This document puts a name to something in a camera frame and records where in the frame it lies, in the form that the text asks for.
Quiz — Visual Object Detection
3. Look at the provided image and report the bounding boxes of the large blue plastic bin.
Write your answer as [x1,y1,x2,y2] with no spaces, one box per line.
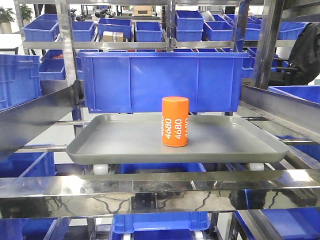
[79,52,249,113]

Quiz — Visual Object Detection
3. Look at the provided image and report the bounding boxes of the stainless steel shelf rack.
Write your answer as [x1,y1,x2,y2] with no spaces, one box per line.
[0,0,320,240]

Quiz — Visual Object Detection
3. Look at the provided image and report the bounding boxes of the orange cylindrical capacitor 4680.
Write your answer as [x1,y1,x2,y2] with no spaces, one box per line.
[161,96,189,148]

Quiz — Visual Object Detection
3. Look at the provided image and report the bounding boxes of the black jacket on chair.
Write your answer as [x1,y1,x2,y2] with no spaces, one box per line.
[288,22,320,86]

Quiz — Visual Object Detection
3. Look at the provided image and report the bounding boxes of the grey plastic tray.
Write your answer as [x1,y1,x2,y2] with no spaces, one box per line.
[66,113,289,165]

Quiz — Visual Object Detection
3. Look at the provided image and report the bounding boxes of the blue crate at left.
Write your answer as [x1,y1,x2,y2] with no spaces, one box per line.
[0,54,43,110]

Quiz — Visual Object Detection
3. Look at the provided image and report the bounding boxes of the cardboard box in bin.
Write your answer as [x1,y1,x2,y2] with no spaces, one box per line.
[102,31,125,42]

